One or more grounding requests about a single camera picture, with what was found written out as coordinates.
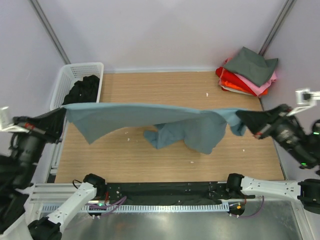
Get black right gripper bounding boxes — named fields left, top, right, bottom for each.
left=233, top=102, right=314, bottom=167

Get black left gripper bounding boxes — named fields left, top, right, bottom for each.
left=8, top=105, right=68, bottom=185

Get light blue t shirt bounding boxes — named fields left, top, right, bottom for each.
left=64, top=102, right=246, bottom=155

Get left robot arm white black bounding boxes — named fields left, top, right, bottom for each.
left=0, top=106, right=106, bottom=240

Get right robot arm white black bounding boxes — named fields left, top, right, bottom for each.
left=225, top=104, right=320, bottom=214

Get pink folded t shirt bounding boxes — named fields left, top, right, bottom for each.
left=215, top=57, right=277, bottom=98

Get white folded t shirt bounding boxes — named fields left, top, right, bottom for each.
left=220, top=85, right=252, bottom=96

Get black t shirt in basket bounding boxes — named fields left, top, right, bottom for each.
left=62, top=75, right=100, bottom=105

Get orange folded t shirt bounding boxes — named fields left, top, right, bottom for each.
left=218, top=80, right=269, bottom=97

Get white plastic laundry basket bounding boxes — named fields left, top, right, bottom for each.
left=49, top=62, right=104, bottom=111

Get red folded t shirt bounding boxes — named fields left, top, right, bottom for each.
left=215, top=66, right=258, bottom=95

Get grey folded t shirt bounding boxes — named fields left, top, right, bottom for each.
left=223, top=47, right=279, bottom=87

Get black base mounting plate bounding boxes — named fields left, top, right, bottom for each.
left=95, top=181, right=255, bottom=206

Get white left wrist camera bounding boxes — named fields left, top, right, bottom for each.
left=0, top=106, right=29, bottom=133

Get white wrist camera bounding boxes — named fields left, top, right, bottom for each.
left=287, top=88, right=320, bottom=117
left=0, top=106, right=29, bottom=133

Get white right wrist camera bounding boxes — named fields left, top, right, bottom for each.
left=287, top=88, right=320, bottom=117

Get aluminium frame rail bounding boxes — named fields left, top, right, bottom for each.
left=24, top=183, right=77, bottom=204

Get white slotted cable duct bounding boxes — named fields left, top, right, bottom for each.
left=40, top=202, right=230, bottom=214

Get grey metal corner post left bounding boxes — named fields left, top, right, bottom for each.
left=28, top=0, right=71, bottom=65

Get grey metal corner post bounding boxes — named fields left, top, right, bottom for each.
left=28, top=0, right=71, bottom=65
left=258, top=0, right=297, bottom=56

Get grey metal corner post right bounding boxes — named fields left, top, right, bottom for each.
left=258, top=0, right=297, bottom=56

